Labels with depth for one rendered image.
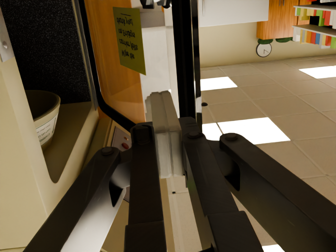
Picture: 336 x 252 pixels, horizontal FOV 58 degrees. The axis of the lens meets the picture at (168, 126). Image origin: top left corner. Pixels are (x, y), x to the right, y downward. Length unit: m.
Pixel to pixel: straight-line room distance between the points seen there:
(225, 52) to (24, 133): 5.87
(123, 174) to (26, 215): 0.18
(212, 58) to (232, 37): 0.53
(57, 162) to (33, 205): 0.09
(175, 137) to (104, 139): 0.35
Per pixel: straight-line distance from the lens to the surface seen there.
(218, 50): 6.05
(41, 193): 0.30
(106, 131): 0.53
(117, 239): 0.36
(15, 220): 0.32
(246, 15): 5.38
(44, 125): 0.39
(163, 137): 0.16
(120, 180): 0.15
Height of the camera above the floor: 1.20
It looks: 24 degrees up
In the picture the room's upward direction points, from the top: 175 degrees clockwise
